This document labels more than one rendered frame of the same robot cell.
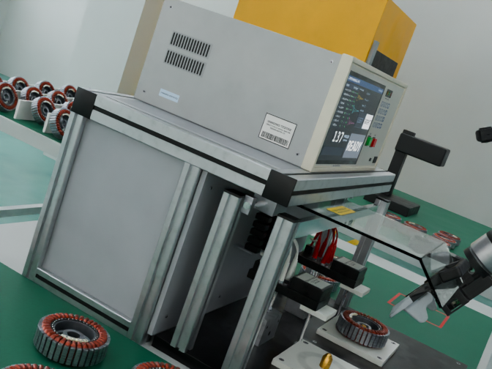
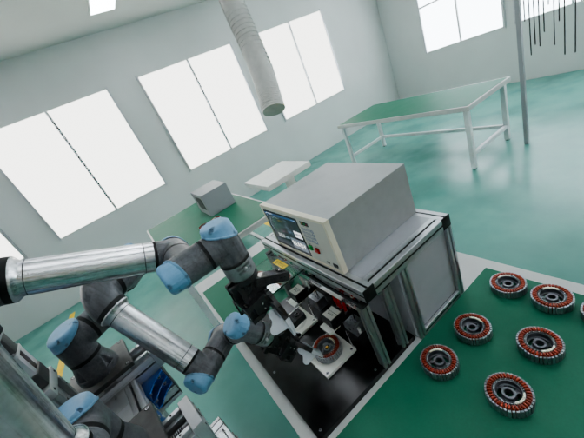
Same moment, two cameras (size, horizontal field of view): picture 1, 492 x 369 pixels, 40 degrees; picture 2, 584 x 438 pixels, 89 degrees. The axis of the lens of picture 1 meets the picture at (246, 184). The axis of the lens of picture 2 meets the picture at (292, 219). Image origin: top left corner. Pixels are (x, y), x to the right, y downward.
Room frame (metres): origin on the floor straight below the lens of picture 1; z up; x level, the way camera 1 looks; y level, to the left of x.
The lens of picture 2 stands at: (2.02, -0.89, 1.72)
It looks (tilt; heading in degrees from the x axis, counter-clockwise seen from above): 24 degrees down; 133
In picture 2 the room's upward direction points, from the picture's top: 25 degrees counter-clockwise
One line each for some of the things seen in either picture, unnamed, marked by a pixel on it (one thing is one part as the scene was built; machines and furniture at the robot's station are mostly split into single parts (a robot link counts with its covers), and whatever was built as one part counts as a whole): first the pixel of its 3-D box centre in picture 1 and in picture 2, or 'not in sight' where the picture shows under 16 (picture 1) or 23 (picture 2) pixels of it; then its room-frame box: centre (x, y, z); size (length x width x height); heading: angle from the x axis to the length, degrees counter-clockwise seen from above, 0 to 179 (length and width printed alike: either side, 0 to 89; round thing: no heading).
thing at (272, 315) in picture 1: (259, 323); (317, 300); (1.22, -0.11, 0.80); 0.08 x 0.05 x 0.06; 157
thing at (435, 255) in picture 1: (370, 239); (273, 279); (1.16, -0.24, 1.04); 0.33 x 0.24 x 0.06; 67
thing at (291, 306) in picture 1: (303, 300); (353, 323); (1.44, -0.21, 0.80); 0.08 x 0.05 x 0.06; 157
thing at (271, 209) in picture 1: (271, 199); not in sight; (1.14, -0.05, 1.05); 0.06 x 0.04 x 0.04; 157
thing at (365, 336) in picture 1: (362, 328); (327, 348); (1.39, -0.34, 0.80); 0.11 x 0.11 x 0.04
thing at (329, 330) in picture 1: (359, 338); (329, 352); (1.39, -0.34, 0.78); 0.15 x 0.15 x 0.01; 67
